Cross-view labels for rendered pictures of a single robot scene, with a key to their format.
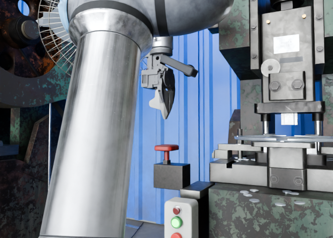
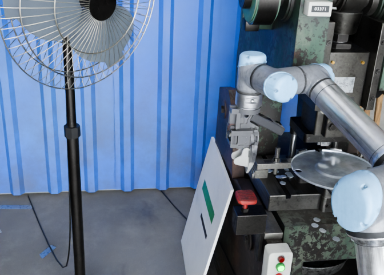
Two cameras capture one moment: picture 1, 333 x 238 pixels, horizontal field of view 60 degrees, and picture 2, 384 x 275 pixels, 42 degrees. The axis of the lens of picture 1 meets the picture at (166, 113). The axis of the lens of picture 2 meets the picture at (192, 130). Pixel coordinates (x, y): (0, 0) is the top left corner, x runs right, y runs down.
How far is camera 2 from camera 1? 1.19 m
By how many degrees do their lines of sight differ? 44
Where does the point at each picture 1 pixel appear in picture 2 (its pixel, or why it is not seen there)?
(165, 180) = (249, 227)
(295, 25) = (354, 69)
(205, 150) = (124, 93)
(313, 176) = not seen: hidden behind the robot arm
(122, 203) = not seen: outside the picture
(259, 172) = (312, 199)
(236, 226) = (303, 248)
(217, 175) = (276, 205)
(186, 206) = (289, 254)
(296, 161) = not seen: hidden behind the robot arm
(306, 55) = (357, 96)
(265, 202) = (328, 229)
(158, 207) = (54, 173)
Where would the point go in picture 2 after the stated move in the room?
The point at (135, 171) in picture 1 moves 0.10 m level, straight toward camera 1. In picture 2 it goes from (7, 130) to (15, 136)
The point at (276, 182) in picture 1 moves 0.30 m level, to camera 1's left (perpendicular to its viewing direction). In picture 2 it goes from (329, 208) to (262, 236)
